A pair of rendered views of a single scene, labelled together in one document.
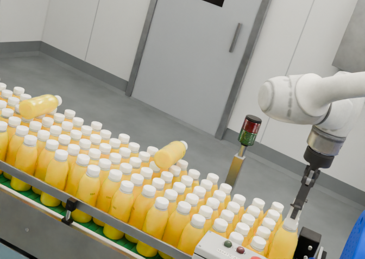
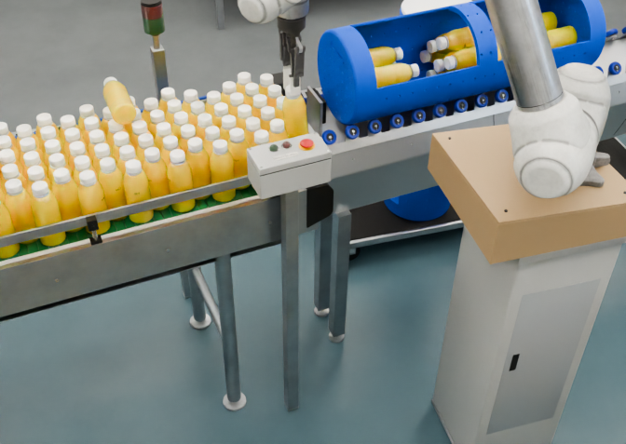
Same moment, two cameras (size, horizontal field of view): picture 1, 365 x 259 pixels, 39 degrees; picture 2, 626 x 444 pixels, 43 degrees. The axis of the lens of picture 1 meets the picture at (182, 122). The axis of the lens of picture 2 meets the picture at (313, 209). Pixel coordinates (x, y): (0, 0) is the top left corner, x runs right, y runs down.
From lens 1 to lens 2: 1.00 m
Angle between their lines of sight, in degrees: 40
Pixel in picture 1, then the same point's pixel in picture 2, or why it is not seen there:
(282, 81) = not seen: outside the picture
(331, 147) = (304, 9)
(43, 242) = (82, 276)
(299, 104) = (287, 0)
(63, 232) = (99, 252)
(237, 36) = not seen: outside the picture
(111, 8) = not seen: outside the picture
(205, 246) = (264, 164)
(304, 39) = not seen: outside the picture
